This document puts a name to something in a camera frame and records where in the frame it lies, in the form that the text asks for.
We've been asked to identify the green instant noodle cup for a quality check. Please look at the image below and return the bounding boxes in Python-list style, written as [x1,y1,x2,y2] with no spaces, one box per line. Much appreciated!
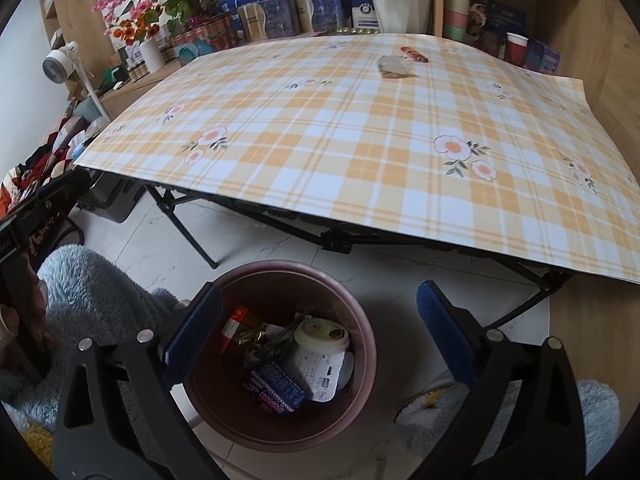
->
[290,318,349,365]

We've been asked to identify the white flower pot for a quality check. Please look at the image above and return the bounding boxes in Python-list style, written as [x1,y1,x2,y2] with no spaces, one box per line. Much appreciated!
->
[372,0,432,34]

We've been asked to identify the red paper cup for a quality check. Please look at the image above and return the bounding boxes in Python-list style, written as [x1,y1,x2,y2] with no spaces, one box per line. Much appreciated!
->
[506,32,528,66]

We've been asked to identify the maroon plastic trash bin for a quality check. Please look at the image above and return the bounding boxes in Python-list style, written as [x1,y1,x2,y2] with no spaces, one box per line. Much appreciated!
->
[184,260,376,453]

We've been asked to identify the white slim vase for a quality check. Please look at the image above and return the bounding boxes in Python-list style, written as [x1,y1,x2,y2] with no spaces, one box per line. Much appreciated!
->
[139,37,166,74]

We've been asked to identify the person left hand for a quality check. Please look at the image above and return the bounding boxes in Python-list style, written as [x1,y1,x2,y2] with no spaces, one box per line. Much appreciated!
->
[1,254,49,360]

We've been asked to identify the yellow plaid tablecloth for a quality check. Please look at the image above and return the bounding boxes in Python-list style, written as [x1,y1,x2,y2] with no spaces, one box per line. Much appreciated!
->
[79,35,639,282]

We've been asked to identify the wooden shelf unit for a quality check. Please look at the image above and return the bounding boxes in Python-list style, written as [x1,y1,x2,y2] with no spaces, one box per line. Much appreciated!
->
[432,0,601,76]

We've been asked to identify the blue rice cracker box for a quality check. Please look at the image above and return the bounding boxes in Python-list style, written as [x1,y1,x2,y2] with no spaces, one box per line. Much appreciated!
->
[244,363,307,414]

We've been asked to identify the white desk fan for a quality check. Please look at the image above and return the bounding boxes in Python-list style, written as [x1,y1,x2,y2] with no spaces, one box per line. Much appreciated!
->
[42,41,111,122]

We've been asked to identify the small red lighter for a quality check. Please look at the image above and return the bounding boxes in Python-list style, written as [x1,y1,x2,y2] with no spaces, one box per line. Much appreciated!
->
[400,46,428,63]

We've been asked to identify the clear plastic wrapper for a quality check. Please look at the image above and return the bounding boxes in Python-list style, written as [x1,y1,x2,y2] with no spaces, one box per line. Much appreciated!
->
[376,55,413,79]

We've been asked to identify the stacked pastel paper cups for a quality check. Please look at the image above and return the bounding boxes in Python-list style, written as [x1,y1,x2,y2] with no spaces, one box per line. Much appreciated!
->
[442,0,470,42]

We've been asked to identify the red white cigarette box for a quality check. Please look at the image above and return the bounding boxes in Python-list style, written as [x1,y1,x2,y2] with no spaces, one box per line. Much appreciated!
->
[218,307,247,353]

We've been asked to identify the folding table black leg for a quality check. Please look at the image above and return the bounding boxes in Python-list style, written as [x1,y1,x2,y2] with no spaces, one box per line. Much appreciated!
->
[143,183,219,269]

